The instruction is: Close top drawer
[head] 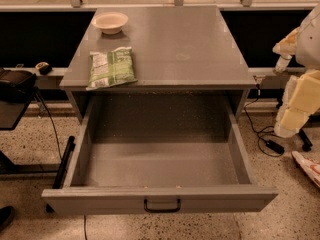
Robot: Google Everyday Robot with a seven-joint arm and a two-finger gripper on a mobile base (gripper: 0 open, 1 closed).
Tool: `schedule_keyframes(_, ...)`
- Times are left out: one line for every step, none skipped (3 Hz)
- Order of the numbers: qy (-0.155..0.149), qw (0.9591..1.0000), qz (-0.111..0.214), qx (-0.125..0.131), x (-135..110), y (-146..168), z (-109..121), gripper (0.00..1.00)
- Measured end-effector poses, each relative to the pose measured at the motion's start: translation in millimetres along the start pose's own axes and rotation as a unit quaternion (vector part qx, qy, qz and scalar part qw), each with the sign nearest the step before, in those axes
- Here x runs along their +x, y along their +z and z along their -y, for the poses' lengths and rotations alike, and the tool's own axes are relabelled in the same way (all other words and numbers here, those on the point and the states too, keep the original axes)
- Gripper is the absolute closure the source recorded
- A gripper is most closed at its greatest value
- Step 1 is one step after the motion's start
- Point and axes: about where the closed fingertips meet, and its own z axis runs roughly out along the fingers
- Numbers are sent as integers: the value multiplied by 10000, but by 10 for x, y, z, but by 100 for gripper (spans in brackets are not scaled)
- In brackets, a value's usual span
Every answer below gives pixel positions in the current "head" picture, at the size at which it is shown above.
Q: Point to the yellow foam-covered gripper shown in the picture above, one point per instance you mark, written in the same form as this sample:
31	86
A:
309	47

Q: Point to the grey top drawer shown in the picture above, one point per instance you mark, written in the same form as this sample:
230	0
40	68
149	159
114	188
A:
159	147

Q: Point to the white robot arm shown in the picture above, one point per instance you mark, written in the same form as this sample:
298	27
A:
302	94

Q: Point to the clear plastic bottle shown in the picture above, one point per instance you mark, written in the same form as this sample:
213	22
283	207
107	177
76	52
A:
282	63

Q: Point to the black power adapter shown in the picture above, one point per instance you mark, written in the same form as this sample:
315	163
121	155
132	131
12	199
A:
275	147

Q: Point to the white red sneaker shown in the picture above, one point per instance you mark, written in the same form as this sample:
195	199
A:
310	167

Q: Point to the grey cabinet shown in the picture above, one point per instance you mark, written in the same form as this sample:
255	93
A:
184	46

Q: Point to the green white snack bag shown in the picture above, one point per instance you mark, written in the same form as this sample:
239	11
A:
112	68

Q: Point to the white bowl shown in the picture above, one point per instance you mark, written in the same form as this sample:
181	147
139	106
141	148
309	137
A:
110	22

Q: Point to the black stand leg left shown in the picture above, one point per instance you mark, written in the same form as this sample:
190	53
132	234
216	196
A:
62	170

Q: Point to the yellow tape measure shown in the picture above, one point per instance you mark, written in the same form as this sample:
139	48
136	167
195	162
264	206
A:
44	68

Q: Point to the black bag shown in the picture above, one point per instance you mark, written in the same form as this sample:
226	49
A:
16	85

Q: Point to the dark side table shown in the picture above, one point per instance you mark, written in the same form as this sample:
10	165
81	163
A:
10	115

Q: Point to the black shoe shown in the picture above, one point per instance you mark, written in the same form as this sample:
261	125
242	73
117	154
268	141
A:
6	216

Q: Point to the black drawer handle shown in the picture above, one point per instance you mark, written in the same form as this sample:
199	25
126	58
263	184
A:
162	206

